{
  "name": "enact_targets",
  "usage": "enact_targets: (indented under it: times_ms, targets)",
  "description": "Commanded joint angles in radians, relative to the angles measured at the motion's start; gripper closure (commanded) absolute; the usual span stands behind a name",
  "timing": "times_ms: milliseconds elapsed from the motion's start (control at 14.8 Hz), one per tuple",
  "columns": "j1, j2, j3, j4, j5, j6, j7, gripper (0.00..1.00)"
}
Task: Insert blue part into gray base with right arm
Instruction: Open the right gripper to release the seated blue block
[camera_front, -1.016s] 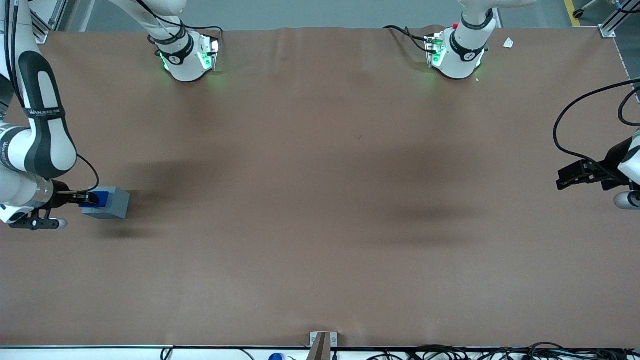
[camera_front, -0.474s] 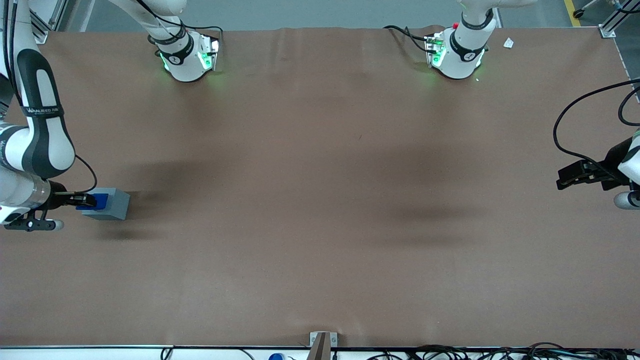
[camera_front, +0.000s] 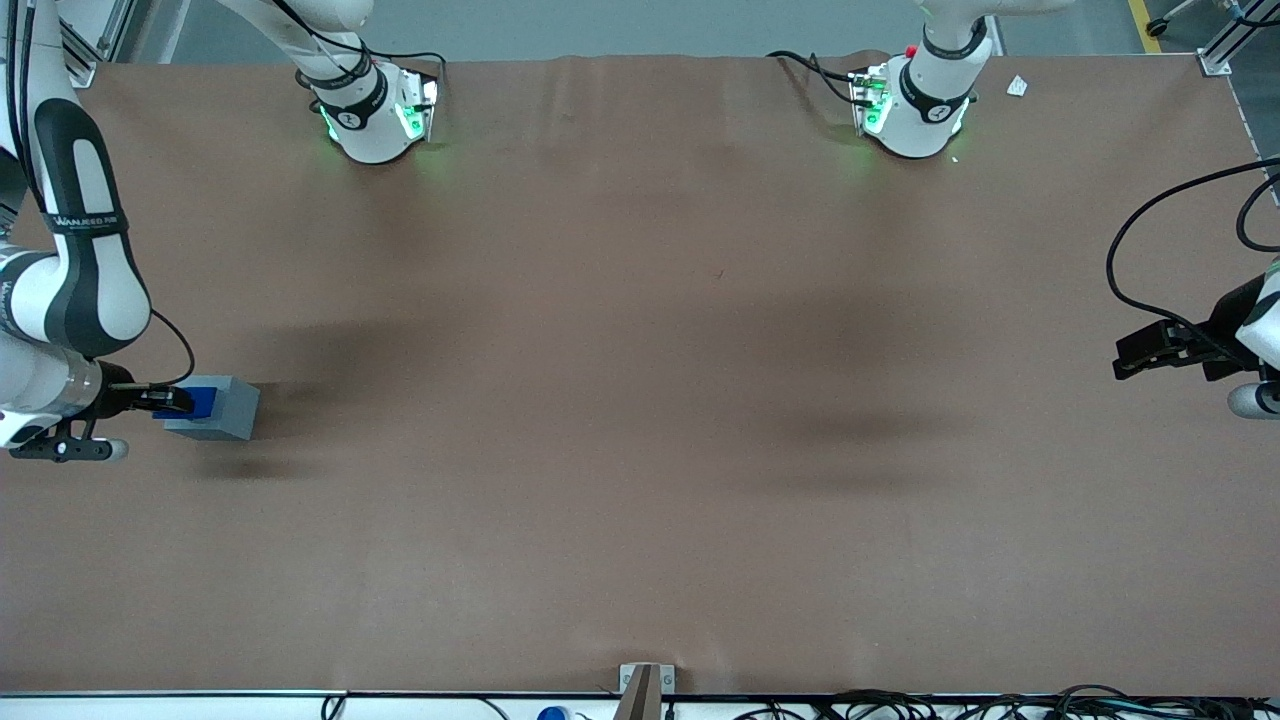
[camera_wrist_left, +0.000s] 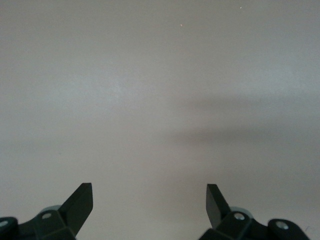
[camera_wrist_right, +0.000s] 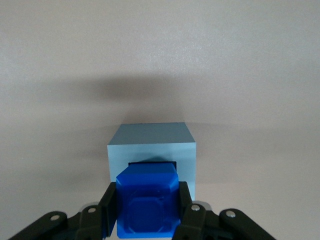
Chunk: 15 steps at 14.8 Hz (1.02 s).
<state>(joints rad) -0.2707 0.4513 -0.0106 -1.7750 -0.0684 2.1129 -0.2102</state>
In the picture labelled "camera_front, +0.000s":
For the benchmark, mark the paper table cover sheet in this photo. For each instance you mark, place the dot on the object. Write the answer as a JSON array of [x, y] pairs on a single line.
[[640, 400]]

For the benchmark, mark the blue plastic insert part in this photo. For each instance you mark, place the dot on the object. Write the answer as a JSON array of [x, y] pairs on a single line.
[[207, 402]]

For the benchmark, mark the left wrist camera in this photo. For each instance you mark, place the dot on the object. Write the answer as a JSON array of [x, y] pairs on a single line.
[[1250, 400]]

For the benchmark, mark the small white paper scrap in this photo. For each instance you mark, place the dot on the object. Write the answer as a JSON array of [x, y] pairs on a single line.
[[1017, 86]]

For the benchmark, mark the gray cube base with socket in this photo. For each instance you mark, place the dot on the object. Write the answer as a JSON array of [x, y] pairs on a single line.
[[237, 412]]

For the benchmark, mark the small blue cap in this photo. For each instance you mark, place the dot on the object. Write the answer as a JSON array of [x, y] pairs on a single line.
[[552, 714]]

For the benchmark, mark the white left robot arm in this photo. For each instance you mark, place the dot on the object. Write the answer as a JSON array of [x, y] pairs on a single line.
[[925, 125]]

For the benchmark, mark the aluminium frame post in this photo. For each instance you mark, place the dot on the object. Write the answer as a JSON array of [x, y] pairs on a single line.
[[82, 72], [1215, 62]]

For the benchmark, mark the black caster wheel stand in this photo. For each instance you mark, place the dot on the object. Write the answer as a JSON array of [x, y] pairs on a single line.
[[1157, 27]]

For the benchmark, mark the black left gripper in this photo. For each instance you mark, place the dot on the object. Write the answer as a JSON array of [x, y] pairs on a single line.
[[1226, 318]]

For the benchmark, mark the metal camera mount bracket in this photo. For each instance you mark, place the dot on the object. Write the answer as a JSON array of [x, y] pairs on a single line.
[[632, 680]]

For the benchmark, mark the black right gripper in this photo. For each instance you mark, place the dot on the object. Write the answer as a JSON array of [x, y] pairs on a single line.
[[118, 392]]

